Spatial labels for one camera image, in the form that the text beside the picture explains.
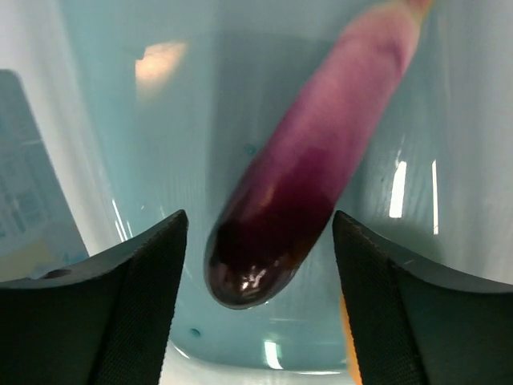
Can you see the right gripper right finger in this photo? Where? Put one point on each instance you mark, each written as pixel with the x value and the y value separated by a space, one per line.
pixel 410 320

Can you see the purple toy eggplant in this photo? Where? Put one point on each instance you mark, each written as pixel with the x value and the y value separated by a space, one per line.
pixel 287 195

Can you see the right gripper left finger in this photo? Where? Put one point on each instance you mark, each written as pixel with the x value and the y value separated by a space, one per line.
pixel 105 320

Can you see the teal plastic tray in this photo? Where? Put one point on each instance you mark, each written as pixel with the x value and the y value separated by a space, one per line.
pixel 115 114

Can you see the yellow toy lemon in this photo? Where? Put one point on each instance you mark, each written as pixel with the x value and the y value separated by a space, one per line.
pixel 351 356

